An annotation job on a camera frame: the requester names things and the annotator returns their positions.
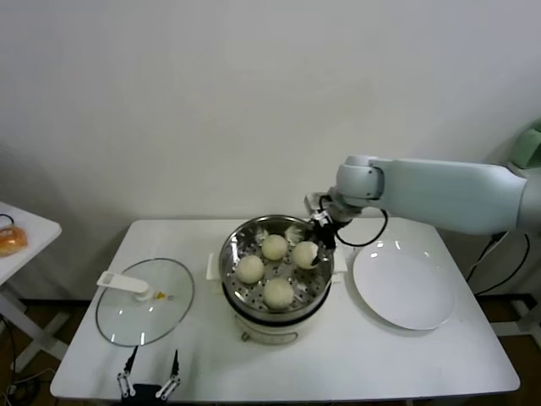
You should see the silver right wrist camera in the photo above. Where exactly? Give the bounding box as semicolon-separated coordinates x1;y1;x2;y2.
303;192;333;212

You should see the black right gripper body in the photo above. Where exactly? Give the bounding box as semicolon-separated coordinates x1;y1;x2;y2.
314;219;340;251

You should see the white oval plate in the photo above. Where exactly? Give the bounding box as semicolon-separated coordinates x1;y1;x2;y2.
352;239;456;331

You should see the white steamed baozi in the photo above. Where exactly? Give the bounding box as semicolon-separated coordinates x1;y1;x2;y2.
262;277;295;310
291;240;320;270
235;255;265;284
260;233;288;261

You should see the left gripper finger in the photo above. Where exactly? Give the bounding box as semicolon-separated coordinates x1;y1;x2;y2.
155;348;182;401
117;345;139;401

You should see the packaged orange bread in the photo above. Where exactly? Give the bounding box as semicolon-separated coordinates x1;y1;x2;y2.
0;226;29;259

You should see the white floor cable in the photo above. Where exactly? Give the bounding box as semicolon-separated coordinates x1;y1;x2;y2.
0;367;56;394

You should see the black power adapter cable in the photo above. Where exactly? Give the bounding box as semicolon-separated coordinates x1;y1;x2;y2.
464;231;530;297

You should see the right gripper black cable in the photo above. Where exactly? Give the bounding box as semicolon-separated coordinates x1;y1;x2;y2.
336;209;389;247

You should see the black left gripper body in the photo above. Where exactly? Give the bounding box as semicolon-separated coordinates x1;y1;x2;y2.
122;383;164;406

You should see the cream electric cooking pot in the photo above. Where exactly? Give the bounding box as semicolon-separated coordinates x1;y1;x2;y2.
230;291;323;347

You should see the stainless steel steamer basket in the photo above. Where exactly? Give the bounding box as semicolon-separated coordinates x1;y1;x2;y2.
205;215;346;314

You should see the glass lid with white handle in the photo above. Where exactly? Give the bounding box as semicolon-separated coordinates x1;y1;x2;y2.
94;257;195;348

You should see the pale green appliance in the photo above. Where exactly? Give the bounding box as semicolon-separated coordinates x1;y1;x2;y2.
510;119;541;169

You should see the white side table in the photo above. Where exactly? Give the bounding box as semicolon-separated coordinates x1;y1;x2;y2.
0;201;68;373

